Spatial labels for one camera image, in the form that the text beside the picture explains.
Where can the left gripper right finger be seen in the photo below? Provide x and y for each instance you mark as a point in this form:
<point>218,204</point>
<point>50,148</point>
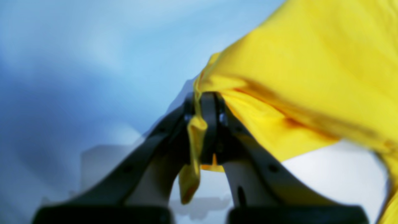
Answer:
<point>263,190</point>

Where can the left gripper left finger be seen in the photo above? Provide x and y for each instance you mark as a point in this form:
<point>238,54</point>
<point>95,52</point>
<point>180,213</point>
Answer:
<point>137,191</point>

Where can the orange t-shirt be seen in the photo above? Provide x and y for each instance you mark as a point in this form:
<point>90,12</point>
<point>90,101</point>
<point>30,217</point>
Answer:
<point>313,73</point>

